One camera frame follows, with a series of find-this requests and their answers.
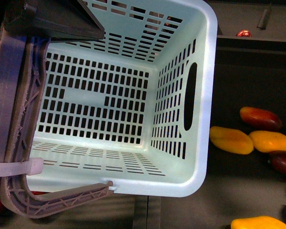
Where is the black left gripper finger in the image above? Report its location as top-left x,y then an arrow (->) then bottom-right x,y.
3,0 -> 104,41

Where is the brown basket handle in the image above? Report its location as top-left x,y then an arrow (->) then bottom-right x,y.
0,27 -> 113,219

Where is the light blue plastic basket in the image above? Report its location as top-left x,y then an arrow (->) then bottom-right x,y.
0,0 -> 218,198

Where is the yellow orange mango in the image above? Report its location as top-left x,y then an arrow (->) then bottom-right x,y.
209,126 -> 254,155

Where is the red yellow mango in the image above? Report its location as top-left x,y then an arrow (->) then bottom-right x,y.
239,106 -> 283,132

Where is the yellow mango middle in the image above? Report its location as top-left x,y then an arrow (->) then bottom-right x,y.
249,130 -> 286,153

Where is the dark red mango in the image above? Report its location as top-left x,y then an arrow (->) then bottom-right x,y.
268,151 -> 286,176

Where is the yellow mango bottom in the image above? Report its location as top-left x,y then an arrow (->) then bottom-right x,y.
230,216 -> 286,229

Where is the white zip tie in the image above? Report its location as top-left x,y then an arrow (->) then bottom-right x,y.
0,157 -> 44,177

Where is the red apple on shelf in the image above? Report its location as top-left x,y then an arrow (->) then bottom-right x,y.
236,30 -> 252,37

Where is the black shelf tray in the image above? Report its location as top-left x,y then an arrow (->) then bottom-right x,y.
133,0 -> 286,229

